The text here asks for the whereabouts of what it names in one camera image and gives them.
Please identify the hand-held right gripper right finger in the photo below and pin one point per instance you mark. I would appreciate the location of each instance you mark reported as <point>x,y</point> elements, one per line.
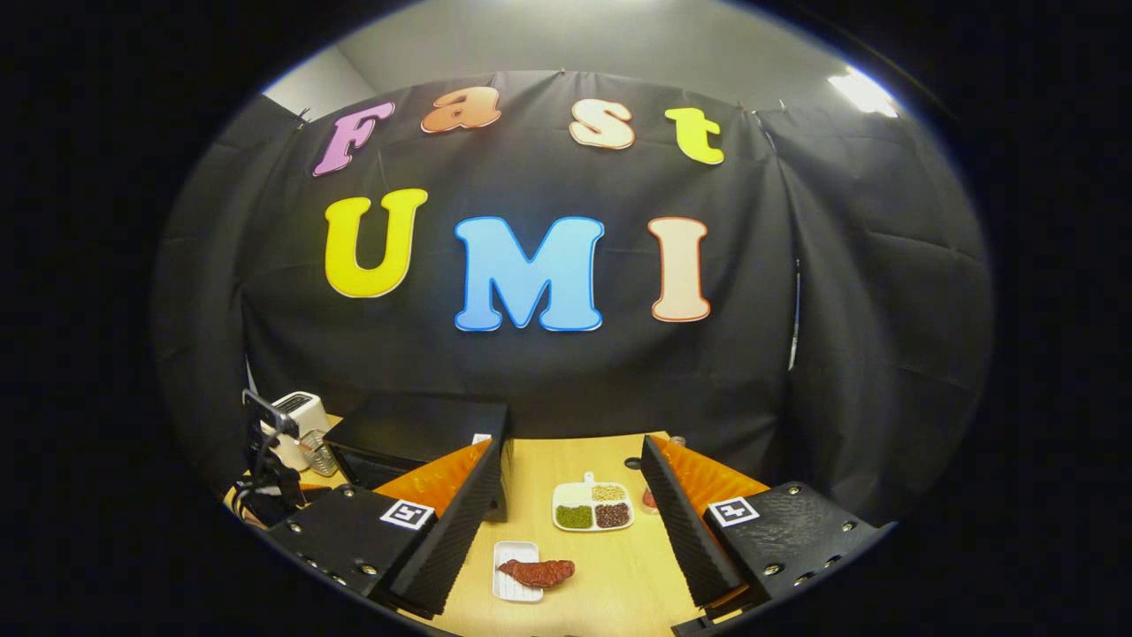
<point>685,531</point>

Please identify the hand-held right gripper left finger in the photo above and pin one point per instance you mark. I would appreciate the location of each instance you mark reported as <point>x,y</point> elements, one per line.
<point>460,531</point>

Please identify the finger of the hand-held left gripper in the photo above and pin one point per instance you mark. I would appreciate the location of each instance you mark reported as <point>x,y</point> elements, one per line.
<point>270,413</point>

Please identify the brown roasted sausage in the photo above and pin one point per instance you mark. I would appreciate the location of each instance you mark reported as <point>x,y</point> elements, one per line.
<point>539,573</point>

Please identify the black electric oven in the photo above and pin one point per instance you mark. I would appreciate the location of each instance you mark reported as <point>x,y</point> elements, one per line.
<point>416,425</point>

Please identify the white toaster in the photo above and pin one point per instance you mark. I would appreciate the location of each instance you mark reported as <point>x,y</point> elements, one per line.
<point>305,409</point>

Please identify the clear bottle with red contents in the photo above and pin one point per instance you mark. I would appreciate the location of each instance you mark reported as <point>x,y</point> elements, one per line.
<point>650,502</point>

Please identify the clear plastic container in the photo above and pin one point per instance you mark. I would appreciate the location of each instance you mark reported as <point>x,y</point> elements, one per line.
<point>324,456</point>

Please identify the pile of red beans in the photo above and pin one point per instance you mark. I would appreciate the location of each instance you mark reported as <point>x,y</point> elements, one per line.
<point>612,515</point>

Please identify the small white ribbed plate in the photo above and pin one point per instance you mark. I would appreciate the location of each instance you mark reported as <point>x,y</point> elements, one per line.
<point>513,588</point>

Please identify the pile of yellow beans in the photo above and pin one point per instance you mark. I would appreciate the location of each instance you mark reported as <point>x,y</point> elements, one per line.
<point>608,493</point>

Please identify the white divided dish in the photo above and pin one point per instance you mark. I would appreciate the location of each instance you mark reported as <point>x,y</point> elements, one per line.
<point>566,497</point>

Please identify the pile of green beans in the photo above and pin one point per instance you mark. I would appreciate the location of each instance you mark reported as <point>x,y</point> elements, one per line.
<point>574,517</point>

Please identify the black backdrop cloth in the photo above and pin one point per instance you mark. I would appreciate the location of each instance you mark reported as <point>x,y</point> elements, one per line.
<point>752,354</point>

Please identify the narrow ceiling light panel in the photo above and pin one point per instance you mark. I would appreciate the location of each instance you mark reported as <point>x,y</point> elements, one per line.
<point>862,93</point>

